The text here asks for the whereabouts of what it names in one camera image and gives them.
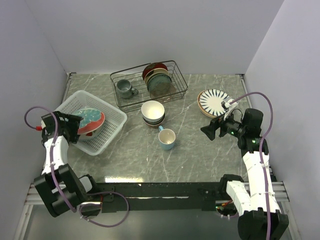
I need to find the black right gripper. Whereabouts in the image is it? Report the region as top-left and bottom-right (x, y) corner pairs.
(200, 108), (246, 141)

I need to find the red teal flower plate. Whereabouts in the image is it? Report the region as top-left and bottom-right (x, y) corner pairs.
(72, 107), (106, 135)

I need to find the blue striped white plate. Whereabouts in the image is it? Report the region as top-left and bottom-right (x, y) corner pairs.
(198, 89), (232, 116)

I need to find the watermelon pattern plate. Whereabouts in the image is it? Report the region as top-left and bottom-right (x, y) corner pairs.
(79, 126), (103, 141)

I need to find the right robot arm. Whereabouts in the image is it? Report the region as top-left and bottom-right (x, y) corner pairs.
(200, 108), (289, 240)

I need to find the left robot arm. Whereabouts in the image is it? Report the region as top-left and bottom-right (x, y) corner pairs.
(33, 111), (99, 217)

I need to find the white plastic bin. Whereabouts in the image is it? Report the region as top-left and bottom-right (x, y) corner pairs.
(56, 90), (127, 156)

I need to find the orange bear plate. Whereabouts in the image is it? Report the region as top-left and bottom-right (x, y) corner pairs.
(196, 91), (226, 119)

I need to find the light blue mug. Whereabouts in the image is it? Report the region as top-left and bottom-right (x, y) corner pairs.
(158, 125), (176, 151)

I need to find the grey green mug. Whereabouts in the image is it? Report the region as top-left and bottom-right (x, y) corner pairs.
(116, 79), (139, 99)

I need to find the white top bowl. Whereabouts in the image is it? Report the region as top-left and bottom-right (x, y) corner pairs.
(141, 100), (165, 122)

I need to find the clear pink glass plate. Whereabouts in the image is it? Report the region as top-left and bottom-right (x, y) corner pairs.
(149, 83), (176, 99)

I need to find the teal plate in rack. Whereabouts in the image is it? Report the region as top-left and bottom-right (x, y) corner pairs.
(147, 74), (172, 92)

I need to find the cream plate in rack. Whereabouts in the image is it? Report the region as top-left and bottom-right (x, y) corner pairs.
(144, 68), (169, 85)

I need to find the red plate in rack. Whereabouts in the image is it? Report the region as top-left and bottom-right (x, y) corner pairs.
(142, 62), (168, 80)

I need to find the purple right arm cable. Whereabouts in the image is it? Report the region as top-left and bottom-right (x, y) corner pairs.
(229, 91), (276, 240)

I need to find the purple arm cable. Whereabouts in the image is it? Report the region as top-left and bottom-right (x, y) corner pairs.
(24, 106), (78, 213)
(229, 91), (276, 240)

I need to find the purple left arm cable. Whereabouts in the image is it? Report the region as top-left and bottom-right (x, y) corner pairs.
(24, 106), (78, 213)

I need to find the black wire dish rack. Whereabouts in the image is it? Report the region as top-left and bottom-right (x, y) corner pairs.
(110, 60), (188, 112)

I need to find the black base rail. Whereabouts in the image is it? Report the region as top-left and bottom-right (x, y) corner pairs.
(86, 182), (231, 213)

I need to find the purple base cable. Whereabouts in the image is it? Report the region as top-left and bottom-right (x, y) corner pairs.
(79, 191), (130, 228)

